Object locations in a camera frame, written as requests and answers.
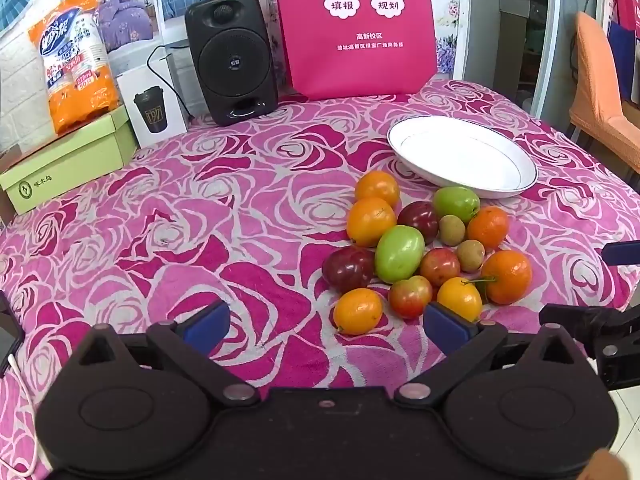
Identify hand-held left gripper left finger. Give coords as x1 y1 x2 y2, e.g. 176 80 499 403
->
75 300 261 407

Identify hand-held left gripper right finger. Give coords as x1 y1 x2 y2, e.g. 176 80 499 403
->
395 301 588 406

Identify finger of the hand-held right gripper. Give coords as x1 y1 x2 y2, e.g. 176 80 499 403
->
602 241 640 267
539 304 640 392

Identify small yellow orange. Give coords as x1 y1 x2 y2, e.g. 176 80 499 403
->
333 288 384 336
436 277 483 322

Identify small red green apple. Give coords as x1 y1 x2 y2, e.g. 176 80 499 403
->
388 275 433 320

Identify red tomato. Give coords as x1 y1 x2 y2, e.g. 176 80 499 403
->
419 247 461 287

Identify tan round fruit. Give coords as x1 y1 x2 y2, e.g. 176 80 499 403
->
456 239 486 273

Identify tangerine with stem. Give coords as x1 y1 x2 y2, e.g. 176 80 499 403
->
462 250 533 306

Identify small tan longan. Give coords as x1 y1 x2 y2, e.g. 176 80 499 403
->
438 214 467 247

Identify dark red plum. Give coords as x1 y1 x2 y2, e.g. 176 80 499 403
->
397 201 441 243
321 246 377 295

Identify white plate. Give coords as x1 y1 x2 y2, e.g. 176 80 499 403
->
387 116 538 199

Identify pink rose tablecloth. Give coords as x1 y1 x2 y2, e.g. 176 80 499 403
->
0 79 640 480

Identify orange chair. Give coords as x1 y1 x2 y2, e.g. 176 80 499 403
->
569 11 640 171

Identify black phone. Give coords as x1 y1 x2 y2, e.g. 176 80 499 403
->
0 291 26 380

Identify green shoebox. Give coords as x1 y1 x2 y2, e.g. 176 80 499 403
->
0 106 140 215

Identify white box with cup print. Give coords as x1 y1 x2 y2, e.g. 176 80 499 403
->
116 67 190 150

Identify cardboard box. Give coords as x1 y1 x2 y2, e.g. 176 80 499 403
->
0 147 21 228

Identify hanging red bags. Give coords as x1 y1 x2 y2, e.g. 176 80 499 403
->
605 0 640 86

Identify orange paper cup packet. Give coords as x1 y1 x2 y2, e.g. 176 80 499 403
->
27 0 121 135

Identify black speaker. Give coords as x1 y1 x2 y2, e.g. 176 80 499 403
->
184 0 279 127

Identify magenta tote bag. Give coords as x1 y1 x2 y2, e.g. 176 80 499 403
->
270 0 440 102

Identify purple bedding poster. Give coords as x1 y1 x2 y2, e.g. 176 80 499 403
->
95 0 161 68

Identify white charging cable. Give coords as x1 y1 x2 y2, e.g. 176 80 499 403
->
7 355 41 478

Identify white door frame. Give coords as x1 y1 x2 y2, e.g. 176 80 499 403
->
530 0 573 121

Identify black speaker cable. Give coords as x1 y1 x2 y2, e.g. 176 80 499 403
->
146 44 193 123

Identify floral wall poster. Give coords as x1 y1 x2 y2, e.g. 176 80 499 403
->
435 0 473 81

